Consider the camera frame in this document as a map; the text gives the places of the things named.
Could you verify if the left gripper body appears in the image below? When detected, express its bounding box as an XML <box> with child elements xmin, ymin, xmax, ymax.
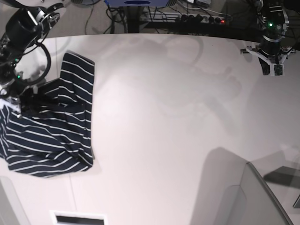
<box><xmin>240</xmin><ymin>35</ymin><xmax>295</xmax><ymax>76</ymax></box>

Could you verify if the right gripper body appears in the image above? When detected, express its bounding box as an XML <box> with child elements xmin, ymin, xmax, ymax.
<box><xmin>0</xmin><ymin>80</ymin><xmax>39</xmax><ymax>113</ymax></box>

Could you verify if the navy white striped t-shirt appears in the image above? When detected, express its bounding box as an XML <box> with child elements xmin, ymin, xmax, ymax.
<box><xmin>0</xmin><ymin>51</ymin><xmax>95</xmax><ymax>178</ymax></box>

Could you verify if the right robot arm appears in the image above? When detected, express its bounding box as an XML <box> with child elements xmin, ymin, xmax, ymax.
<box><xmin>0</xmin><ymin>0</ymin><xmax>66</xmax><ymax>113</ymax></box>

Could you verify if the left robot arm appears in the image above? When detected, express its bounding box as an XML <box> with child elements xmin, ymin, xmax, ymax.
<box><xmin>240</xmin><ymin>0</ymin><xmax>296</xmax><ymax>76</ymax></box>

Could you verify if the white framed table slot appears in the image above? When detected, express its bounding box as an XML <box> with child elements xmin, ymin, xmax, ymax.
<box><xmin>50</xmin><ymin>210</ymin><xmax>109</xmax><ymax>225</ymax></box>

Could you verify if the black table leg column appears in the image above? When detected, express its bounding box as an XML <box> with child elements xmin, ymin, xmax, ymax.
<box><xmin>124</xmin><ymin>7</ymin><xmax>142</xmax><ymax>33</ymax></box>

